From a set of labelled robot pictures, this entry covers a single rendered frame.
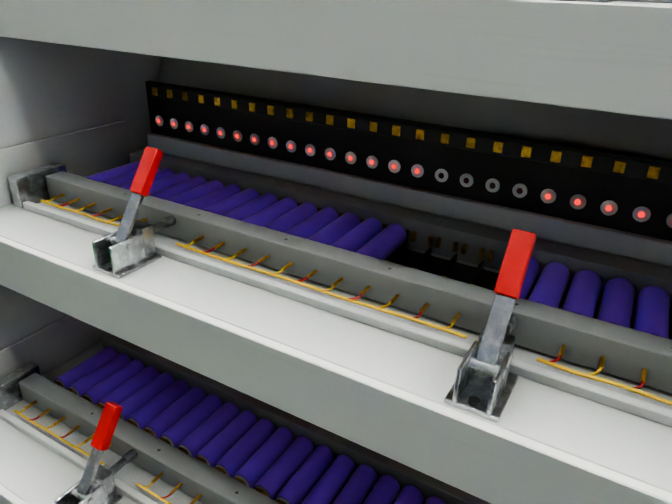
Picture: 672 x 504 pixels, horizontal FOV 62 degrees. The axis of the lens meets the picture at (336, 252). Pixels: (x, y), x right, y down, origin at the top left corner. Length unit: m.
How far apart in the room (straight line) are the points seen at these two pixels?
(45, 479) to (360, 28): 0.43
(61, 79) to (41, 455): 0.34
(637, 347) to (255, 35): 0.28
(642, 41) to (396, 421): 0.21
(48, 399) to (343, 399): 0.34
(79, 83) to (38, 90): 0.04
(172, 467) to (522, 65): 0.39
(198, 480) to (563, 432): 0.29
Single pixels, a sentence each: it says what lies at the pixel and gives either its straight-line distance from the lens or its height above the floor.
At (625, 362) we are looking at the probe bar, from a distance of 0.35.
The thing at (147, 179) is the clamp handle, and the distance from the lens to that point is 0.43.
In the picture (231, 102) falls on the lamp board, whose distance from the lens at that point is 0.55.
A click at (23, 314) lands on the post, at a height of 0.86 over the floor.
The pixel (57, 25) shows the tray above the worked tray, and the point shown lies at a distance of 0.50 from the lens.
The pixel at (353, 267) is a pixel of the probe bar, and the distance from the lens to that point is 0.37.
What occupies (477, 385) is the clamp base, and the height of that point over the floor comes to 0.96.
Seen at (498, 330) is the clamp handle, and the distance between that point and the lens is 0.30.
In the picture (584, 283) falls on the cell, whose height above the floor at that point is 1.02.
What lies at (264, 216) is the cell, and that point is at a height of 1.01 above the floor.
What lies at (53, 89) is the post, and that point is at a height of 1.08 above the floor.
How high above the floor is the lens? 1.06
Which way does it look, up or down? 8 degrees down
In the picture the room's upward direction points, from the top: 12 degrees clockwise
